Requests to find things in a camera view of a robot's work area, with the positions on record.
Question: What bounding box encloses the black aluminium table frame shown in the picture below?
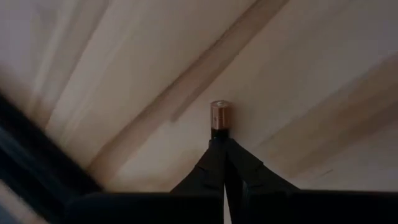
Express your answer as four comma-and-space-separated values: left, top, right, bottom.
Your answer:
0, 90, 103, 224

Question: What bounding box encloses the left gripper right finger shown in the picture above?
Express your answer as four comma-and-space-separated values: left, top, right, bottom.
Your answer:
224, 139, 299, 224

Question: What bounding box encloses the black and copper battery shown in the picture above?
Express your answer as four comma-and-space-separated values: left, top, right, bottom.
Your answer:
210, 100, 233, 141

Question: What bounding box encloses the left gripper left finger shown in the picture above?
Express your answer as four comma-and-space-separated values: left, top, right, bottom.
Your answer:
170, 138, 225, 194

